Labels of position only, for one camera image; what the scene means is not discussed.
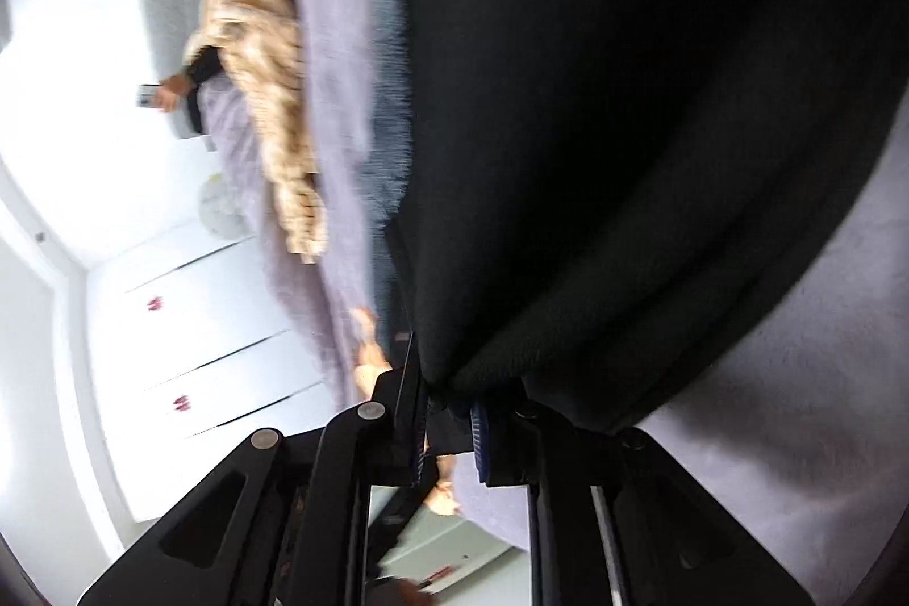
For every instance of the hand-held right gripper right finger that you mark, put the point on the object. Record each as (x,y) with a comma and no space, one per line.
(481,443)

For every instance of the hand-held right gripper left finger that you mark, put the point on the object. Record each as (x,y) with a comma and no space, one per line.
(405,435)

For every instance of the black pants with floral bands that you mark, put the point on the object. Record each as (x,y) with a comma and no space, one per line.
(603,116)

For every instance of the another person's forearm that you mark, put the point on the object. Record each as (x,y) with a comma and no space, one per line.
(204,66)

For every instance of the white wardrobe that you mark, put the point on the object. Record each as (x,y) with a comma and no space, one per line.
(213,329)

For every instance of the lavender embossed blanket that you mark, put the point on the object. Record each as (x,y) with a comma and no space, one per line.
(341,151)

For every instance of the cream striped garment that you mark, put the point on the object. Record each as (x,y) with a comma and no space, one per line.
(263,80)

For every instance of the phone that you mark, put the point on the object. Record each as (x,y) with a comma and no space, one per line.
(148,98)

